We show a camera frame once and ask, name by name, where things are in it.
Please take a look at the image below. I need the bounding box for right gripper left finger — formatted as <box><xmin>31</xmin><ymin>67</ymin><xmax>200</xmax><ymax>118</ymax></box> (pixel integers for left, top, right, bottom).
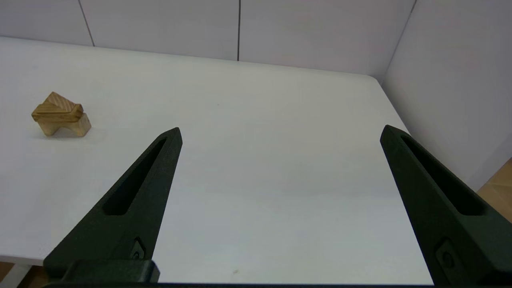
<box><xmin>43</xmin><ymin>127</ymin><xmax>183</xmax><ymax>282</ymax></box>

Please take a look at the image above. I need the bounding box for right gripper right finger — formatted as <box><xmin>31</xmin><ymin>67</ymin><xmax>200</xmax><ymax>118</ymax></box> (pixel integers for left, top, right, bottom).
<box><xmin>379</xmin><ymin>125</ymin><xmax>512</xmax><ymax>288</ymax></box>

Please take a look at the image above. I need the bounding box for arched wooden building block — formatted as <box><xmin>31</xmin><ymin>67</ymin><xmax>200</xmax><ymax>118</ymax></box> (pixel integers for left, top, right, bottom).
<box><xmin>38</xmin><ymin>113</ymin><xmax>92</xmax><ymax>138</ymax></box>

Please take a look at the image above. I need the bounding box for rectangular wooden building block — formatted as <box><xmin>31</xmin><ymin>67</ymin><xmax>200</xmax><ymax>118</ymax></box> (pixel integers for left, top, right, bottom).
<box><xmin>31</xmin><ymin>103</ymin><xmax>84</xmax><ymax>123</ymax></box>

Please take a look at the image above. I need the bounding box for triangular wooden building block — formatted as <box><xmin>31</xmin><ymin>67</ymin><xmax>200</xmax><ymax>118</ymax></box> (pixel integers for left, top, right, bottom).
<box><xmin>44</xmin><ymin>92</ymin><xmax>84</xmax><ymax>113</ymax></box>

